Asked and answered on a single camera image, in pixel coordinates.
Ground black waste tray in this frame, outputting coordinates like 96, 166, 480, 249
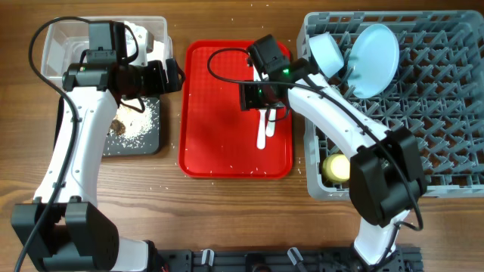
67, 87, 160, 162

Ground clear plastic bin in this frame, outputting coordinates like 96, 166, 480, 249
41, 16, 173, 87

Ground grey dishwasher rack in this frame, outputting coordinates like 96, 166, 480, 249
296, 11, 483, 198

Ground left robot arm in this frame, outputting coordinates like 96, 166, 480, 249
11, 20, 185, 271

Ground light blue plate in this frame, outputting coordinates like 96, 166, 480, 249
347, 24, 399, 99

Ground white napkin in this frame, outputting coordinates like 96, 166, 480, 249
124, 21, 166, 66

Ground yellow cup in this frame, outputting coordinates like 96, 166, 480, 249
322, 154, 350, 184

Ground white plastic spoon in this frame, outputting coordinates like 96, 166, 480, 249
265, 109, 277, 138

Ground rice and food scraps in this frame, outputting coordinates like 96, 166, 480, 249
109, 97, 159, 141

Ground red serving tray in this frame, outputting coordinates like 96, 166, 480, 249
178, 40, 293, 179

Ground light blue bowl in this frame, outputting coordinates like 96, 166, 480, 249
309, 33, 344, 78

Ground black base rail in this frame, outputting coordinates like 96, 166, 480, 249
159, 246, 424, 272

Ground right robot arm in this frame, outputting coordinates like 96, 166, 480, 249
239, 35, 427, 269

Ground white plastic fork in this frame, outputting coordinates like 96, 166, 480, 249
256, 109, 266, 150

